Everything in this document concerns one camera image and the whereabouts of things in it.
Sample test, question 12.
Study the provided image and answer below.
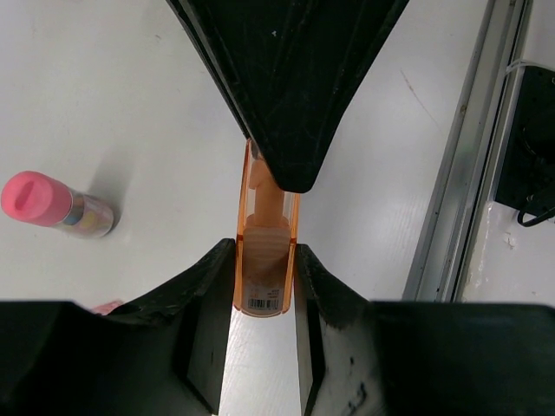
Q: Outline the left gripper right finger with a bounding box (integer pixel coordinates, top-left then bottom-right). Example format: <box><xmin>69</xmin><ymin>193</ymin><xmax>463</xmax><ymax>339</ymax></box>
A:
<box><xmin>294</xmin><ymin>244</ymin><xmax>377</xmax><ymax>415</ymax></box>

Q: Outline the pink capped clear bottle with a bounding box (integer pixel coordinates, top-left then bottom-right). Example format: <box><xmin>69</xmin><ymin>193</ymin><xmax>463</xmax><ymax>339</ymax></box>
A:
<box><xmin>1</xmin><ymin>171</ymin><xmax>115</xmax><ymax>238</ymax></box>

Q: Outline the pink translucent cap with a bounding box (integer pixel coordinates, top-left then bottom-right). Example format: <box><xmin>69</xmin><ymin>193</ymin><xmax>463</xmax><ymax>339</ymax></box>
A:
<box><xmin>89</xmin><ymin>299</ymin><xmax>124</xmax><ymax>315</ymax></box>

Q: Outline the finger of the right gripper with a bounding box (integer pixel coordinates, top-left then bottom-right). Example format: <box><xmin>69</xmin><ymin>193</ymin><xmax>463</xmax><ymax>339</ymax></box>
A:
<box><xmin>171</xmin><ymin>0</ymin><xmax>407</xmax><ymax>193</ymax></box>

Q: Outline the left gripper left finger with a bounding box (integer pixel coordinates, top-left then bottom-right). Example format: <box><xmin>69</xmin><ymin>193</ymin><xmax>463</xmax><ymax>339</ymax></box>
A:
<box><xmin>103</xmin><ymin>237</ymin><xmax>235</xmax><ymax>415</ymax></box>

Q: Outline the orange translucent cap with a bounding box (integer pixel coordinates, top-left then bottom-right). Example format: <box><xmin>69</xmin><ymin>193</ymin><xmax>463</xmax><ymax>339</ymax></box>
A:
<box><xmin>233</xmin><ymin>139</ymin><xmax>300</xmax><ymax>318</ymax></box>

